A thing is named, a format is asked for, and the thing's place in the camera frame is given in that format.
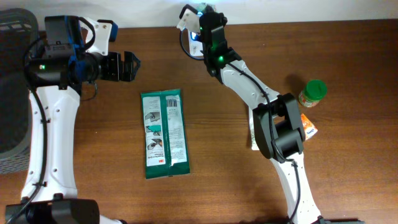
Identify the green 3M package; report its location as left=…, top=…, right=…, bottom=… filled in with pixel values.
left=141, top=89, right=190, bottom=179

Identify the green lid jar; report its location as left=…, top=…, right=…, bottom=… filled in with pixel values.
left=298, top=80, right=327, bottom=108

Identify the white tube tan cap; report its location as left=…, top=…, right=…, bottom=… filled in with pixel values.
left=248, top=108, right=259, bottom=151

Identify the orange tissue pack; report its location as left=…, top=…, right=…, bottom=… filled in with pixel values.
left=300, top=113, right=318, bottom=140

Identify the teal small sachet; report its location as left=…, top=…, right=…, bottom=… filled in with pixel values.
left=196, top=2, right=216, bottom=14

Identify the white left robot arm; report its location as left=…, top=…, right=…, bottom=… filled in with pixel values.
left=5, top=52, right=141, bottom=223

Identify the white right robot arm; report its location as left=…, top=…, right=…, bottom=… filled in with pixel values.
left=199, top=12, right=324, bottom=223

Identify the white barcode scanner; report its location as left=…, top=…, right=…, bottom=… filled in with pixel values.
left=188, top=32, right=203, bottom=57

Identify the grey plastic mesh basket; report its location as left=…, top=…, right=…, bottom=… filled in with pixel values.
left=1, top=8, right=38, bottom=174

